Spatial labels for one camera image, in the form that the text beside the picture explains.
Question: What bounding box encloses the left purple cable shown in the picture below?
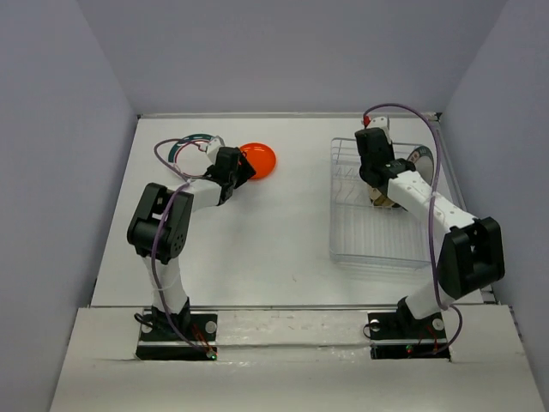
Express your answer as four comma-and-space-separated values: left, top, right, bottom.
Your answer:
153, 137, 215, 355

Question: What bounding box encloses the cream floral plate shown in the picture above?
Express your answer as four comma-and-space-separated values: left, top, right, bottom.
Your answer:
368, 186, 387, 207

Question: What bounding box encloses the white plate green rim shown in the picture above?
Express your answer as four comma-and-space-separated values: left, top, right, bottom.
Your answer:
167, 133, 214, 178

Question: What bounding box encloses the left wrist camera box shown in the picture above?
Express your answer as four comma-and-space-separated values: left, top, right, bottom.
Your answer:
206, 136, 226, 159

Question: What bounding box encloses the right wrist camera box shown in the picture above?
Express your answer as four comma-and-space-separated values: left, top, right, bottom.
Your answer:
363, 115, 390, 141

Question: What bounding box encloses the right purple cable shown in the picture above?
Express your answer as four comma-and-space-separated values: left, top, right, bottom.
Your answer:
362, 102, 465, 357

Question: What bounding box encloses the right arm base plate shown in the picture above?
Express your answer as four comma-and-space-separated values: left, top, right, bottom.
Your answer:
363, 312, 450, 361

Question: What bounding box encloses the yellow brown patterned plate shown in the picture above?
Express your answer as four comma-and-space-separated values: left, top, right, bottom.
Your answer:
381, 195, 401, 209

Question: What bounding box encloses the white plate teal lettered rim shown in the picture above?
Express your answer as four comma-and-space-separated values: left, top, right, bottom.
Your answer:
407, 145, 435, 185

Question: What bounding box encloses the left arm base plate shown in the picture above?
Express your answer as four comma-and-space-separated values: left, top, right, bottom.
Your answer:
134, 311, 218, 361

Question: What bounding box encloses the purple cable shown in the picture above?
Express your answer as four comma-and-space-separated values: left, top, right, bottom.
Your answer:
153, 137, 215, 355
362, 102, 465, 357

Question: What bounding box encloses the clear wire dish rack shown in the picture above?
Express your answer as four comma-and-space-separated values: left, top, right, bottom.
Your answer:
329, 137, 430, 270

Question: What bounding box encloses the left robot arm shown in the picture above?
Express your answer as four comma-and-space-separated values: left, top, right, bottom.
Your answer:
127, 146, 256, 339

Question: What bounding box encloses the orange plate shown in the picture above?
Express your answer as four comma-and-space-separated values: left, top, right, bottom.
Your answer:
240, 142, 277, 180

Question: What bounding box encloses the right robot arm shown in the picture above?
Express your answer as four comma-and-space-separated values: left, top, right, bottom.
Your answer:
355, 126, 505, 336

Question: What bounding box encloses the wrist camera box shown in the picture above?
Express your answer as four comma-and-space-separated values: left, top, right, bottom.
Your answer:
363, 115, 390, 141
206, 136, 226, 159

